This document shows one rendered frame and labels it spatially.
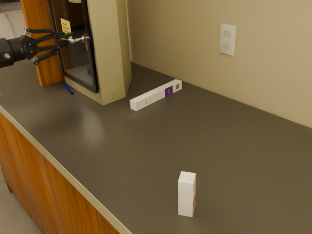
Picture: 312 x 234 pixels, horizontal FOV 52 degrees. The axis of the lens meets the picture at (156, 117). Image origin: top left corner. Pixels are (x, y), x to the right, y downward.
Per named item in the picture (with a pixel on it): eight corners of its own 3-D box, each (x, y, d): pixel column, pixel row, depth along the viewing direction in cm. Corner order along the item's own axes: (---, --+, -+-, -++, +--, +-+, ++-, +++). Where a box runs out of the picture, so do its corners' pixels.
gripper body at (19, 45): (16, 65, 106) (43, 59, 111) (10, 40, 102) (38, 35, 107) (9, 61, 111) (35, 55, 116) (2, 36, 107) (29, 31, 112)
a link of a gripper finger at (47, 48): (29, 49, 108) (30, 53, 109) (60, 45, 115) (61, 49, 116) (25, 47, 111) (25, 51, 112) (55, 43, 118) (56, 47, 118)
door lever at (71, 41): (73, 38, 122) (72, 31, 121) (85, 42, 116) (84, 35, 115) (60, 41, 119) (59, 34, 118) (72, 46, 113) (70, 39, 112)
